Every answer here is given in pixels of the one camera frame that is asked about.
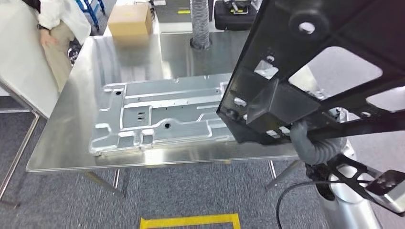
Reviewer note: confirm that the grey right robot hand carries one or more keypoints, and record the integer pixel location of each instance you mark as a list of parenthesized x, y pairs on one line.
[(340, 114)]

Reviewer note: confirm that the black plastic frame part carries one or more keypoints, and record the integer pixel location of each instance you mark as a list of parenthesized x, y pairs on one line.
[(364, 19)]

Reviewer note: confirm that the stainless steel workbench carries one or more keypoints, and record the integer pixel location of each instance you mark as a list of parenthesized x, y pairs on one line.
[(63, 142)]

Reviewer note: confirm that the black tool case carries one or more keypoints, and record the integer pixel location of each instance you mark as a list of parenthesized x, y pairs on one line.
[(227, 19)]

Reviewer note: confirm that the silver stamped metal panel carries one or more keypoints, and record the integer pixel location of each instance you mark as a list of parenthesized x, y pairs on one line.
[(164, 110)]

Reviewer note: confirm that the yellow floor tape square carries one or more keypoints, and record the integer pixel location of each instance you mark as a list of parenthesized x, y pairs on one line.
[(189, 219)]

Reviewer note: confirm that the dark grey machine housing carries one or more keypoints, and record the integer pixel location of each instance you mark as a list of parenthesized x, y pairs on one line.
[(171, 14)]

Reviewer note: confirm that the brown cardboard box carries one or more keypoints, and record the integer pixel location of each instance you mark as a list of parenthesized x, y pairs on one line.
[(129, 20)]

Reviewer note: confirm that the person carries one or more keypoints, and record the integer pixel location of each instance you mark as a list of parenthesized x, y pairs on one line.
[(63, 15)]

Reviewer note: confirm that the person's hand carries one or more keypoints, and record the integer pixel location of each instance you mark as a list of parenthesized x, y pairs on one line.
[(47, 39)]

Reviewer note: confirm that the white partition board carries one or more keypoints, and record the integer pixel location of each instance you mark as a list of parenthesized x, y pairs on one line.
[(19, 63)]

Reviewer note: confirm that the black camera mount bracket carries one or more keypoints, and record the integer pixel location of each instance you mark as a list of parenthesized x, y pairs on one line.
[(354, 186)]

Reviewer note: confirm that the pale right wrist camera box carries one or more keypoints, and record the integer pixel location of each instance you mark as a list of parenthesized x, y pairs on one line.
[(392, 196)]

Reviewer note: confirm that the blue metal frame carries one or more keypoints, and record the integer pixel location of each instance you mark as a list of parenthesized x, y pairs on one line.
[(91, 12)]

